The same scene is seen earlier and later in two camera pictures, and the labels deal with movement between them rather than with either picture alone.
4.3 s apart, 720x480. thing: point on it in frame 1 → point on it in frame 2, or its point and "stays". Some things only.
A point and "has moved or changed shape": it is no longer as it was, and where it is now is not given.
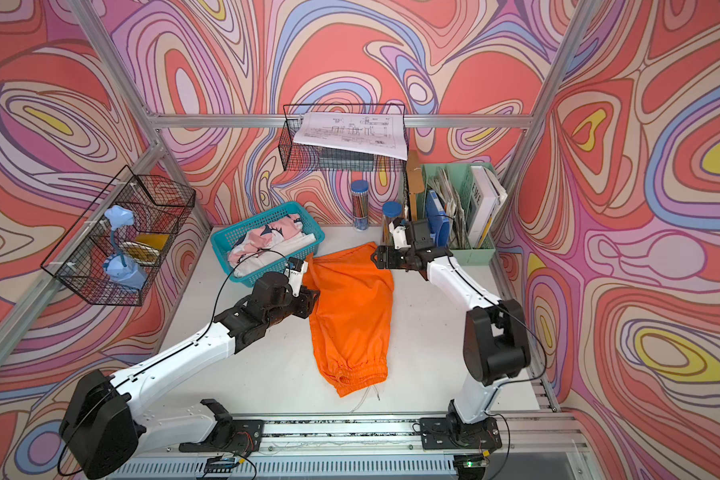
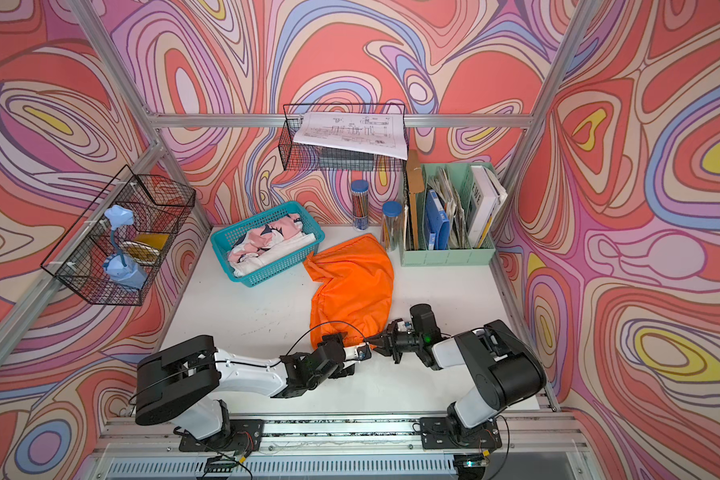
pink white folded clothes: [268, 245] stays
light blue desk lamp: [116, 267] stays
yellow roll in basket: [146, 248] stays
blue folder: [437, 220] stays
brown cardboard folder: [415, 180] stays
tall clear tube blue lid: [360, 205] stays
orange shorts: [351, 322] has moved or changed shape
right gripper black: [386, 254] → [398, 355]
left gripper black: [305, 304] → [335, 338]
